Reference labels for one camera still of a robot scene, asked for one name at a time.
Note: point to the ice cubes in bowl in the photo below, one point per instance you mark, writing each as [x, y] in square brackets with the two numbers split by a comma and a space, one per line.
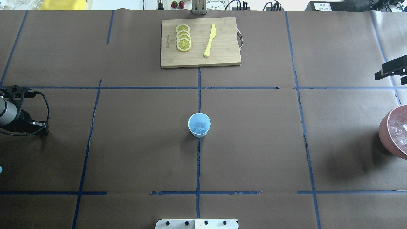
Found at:
[397, 126]

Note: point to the yellow plastic knife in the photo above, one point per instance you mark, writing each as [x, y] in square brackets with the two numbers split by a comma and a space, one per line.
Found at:
[209, 44]

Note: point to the white bear sticker sheet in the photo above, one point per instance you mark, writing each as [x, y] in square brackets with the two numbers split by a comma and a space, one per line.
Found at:
[216, 4]

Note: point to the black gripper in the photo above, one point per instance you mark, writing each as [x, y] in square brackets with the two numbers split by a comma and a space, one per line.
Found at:
[19, 120]

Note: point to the bamboo cutting board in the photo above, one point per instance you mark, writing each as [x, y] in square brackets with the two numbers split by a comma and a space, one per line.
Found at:
[225, 49]

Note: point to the pink bowl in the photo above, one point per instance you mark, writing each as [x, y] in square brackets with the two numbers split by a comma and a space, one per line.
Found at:
[385, 137]

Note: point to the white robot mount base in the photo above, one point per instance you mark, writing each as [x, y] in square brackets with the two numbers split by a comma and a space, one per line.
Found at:
[197, 224]

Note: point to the lemon slice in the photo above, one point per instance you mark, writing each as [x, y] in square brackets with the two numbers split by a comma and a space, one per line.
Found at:
[183, 45]
[183, 33]
[184, 38]

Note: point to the light blue paper cup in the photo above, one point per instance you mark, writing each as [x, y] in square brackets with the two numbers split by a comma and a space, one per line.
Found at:
[198, 117]

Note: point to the aluminium frame post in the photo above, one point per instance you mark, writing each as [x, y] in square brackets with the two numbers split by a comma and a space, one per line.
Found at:
[199, 7]

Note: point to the strawberry on side tray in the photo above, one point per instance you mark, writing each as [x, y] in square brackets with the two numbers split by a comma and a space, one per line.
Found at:
[174, 4]

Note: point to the lemon slice nearest board edge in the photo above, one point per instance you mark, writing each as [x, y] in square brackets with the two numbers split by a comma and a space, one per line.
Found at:
[183, 27]

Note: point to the black box with label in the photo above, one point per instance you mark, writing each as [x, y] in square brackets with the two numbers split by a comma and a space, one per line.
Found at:
[339, 6]

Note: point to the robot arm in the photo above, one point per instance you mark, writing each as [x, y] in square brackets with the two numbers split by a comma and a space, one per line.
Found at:
[9, 113]

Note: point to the yellow cloth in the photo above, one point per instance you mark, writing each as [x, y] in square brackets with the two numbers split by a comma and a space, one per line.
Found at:
[63, 5]

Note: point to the front lemon slice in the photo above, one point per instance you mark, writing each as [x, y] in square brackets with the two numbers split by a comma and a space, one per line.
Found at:
[183, 45]

